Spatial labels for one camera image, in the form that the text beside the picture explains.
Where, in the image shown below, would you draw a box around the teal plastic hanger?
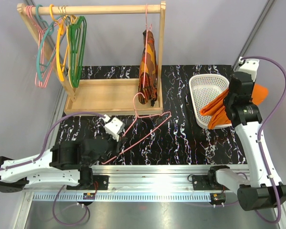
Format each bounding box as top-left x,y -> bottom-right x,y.
35,4 -> 57,88

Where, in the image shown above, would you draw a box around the white perforated plastic basket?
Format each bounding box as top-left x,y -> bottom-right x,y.
189,74 -> 229,129

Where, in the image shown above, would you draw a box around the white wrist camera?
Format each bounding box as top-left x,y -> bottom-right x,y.
102,114 -> 125,142
236,57 -> 259,82

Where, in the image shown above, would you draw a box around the pink wire hanger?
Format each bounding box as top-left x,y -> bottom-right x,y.
143,4 -> 154,88
101,92 -> 172,165

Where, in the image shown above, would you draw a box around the orange trousers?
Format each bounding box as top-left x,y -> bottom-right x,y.
200,84 -> 269,129

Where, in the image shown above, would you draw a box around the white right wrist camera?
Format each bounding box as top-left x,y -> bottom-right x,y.
236,57 -> 259,82

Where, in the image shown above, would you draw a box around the yellow plastic hanger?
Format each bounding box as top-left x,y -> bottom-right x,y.
49,4 -> 78,82

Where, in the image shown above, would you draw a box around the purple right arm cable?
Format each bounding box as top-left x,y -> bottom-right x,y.
238,56 -> 286,224

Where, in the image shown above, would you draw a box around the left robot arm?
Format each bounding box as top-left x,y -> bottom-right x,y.
0,136 -> 127,193

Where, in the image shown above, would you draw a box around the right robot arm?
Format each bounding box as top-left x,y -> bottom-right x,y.
207,72 -> 286,211

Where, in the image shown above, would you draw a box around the aluminium mounting rail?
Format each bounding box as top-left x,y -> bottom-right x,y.
11,95 -> 286,229

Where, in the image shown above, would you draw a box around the camouflage patterned trousers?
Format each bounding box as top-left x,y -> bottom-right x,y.
138,30 -> 158,107

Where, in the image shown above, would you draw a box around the pink empty hanger left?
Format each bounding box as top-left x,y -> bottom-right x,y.
25,5 -> 58,88

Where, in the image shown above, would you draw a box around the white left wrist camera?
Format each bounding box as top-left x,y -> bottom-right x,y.
102,114 -> 125,142

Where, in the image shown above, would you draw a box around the green plastic hanger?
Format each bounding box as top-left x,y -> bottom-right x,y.
68,16 -> 87,88

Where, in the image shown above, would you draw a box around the wooden clothes rack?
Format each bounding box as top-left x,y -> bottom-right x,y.
17,1 -> 166,115

